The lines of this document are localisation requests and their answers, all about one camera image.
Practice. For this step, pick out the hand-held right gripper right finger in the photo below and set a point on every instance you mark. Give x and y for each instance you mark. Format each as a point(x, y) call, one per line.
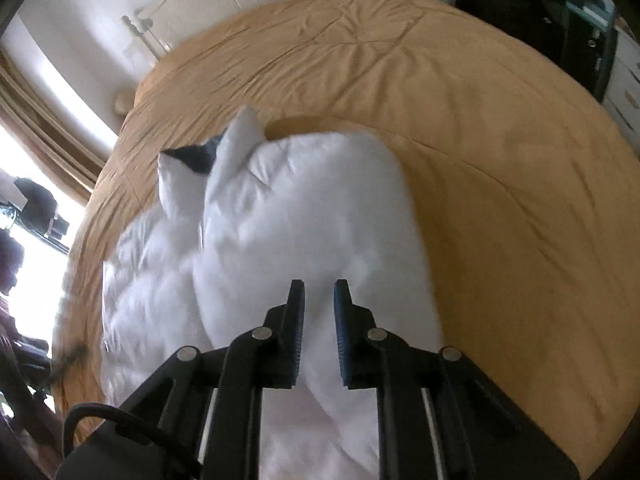
point(342, 330)

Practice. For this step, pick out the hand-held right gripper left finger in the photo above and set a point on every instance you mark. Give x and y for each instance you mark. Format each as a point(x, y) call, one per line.
point(298, 330)

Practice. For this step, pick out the white puffer jacket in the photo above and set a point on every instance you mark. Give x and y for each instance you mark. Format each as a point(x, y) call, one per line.
point(300, 210)

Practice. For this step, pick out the tan quilted bed cover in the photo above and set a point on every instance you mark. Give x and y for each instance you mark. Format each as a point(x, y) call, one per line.
point(450, 110)

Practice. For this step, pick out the bright window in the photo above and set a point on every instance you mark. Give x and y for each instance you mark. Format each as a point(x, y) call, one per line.
point(35, 285)

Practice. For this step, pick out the dark equipment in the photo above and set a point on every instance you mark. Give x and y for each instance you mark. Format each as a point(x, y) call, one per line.
point(37, 200)

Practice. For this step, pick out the brown curtain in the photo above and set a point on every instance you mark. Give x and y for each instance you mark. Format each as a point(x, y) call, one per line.
point(50, 145)

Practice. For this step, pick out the dark shelf unit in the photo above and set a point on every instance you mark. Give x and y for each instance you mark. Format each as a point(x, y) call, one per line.
point(525, 20)

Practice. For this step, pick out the white desk with drawers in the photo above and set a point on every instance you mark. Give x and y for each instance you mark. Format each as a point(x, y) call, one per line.
point(627, 85)

